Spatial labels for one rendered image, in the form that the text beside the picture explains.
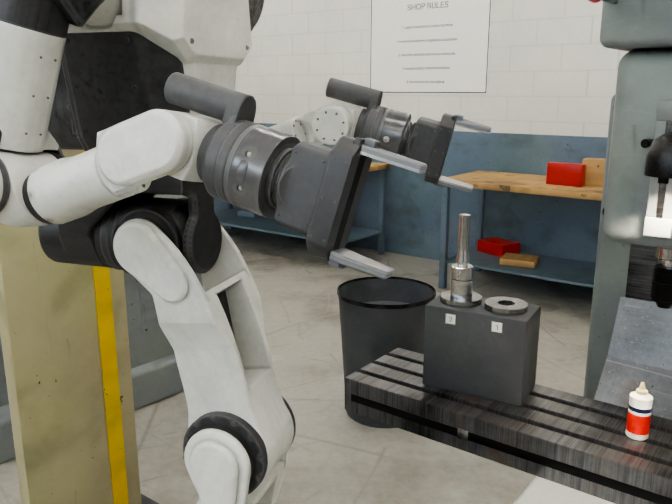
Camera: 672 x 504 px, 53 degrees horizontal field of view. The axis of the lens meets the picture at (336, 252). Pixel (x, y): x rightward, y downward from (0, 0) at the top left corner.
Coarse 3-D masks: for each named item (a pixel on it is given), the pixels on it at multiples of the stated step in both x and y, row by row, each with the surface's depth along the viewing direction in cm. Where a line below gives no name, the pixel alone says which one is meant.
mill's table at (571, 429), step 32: (416, 352) 168; (352, 384) 152; (384, 384) 150; (416, 384) 150; (384, 416) 148; (416, 416) 143; (448, 416) 138; (480, 416) 135; (512, 416) 136; (544, 416) 135; (576, 416) 135; (608, 416) 135; (480, 448) 135; (512, 448) 130; (544, 448) 126; (576, 448) 123; (608, 448) 123; (640, 448) 123; (576, 480) 124; (608, 480) 120; (640, 480) 116
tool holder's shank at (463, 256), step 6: (462, 216) 142; (468, 216) 142; (462, 222) 142; (468, 222) 142; (462, 228) 142; (468, 228) 142; (462, 234) 143; (468, 234) 143; (462, 240) 143; (468, 240) 143; (462, 246) 143; (468, 246) 144; (462, 252) 143; (468, 252) 144; (456, 258) 145; (462, 258) 143; (468, 258) 144; (462, 264) 144
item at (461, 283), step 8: (456, 272) 144; (472, 272) 144; (456, 280) 144; (464, 280) 144; (472, 280) 145; (456, 288) 145; (464, 288) 144; (472, 288) 146; (456, 296) 145; (464, 296) 145
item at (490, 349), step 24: (432, 312) 145; (456, 312) 142; (480, 312) 140; (504, 312) 138; (528, 312) 140; (432, 336) 146; (456, 336) 143; (480, 336) 140; (504, 336) 138; (528, 336) 137; (432, 360) 147; (456, 360) 144; (480, 360) 141; (504, 360) 139; (528, 360) 140; (432, 384) 148; (456, 384) 145; (480, 384) 142; (504, 384) 140; (528, 384) 143
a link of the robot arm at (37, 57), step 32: (0, 32) 76; (32, 32) 76; (0, 64) 76; (32, 64) 78; (0, 96) 77; (32, 96) 79; (0, 128) 78; (32, 128) 81; (0, 160) 77; (0, 192) 77
